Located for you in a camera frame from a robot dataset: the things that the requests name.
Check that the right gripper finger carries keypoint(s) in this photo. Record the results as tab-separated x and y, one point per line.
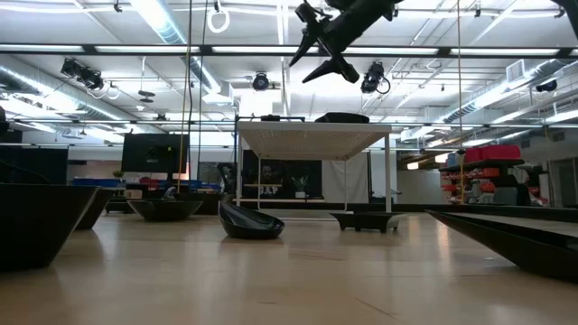
341	67
310	27

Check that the black teardrop plate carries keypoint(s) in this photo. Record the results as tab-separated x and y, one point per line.
519	246
282	119
248	225

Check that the black small square plate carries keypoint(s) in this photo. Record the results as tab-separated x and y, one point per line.
368	220
118	207

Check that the black studio spotlight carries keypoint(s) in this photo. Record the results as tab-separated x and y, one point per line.
546	86
260	81
372	77
81	74

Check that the white perforated shelf rack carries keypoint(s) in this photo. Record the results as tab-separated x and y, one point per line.
311	140

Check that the black long crossbeam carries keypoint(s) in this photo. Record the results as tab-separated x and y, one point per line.
205	49

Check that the white curtain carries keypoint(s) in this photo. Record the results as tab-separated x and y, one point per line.
347	178

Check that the small potted plant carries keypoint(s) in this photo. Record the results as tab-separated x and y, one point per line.
300	182

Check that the dark GAP poster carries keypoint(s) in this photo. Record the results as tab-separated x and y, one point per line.
280	180

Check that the black thin stand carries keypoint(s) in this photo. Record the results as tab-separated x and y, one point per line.
235	158

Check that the white air vent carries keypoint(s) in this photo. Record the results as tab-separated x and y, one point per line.
515	70

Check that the red storage bin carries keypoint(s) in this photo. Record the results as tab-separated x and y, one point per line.
492	152

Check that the shelf with red bins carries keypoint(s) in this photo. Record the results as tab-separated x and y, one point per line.
490	180

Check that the black flat monitor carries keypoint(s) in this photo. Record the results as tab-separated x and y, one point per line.
153	153

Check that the blue storage bins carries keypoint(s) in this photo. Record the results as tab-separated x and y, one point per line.
97	182

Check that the black wavy square bowl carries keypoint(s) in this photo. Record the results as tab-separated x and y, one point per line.
92	210
36	225

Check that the black partition panel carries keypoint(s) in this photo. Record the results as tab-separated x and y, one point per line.
34	164

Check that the silver ventilation duct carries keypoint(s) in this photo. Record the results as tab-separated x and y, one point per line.
45	90
510	95
167	31

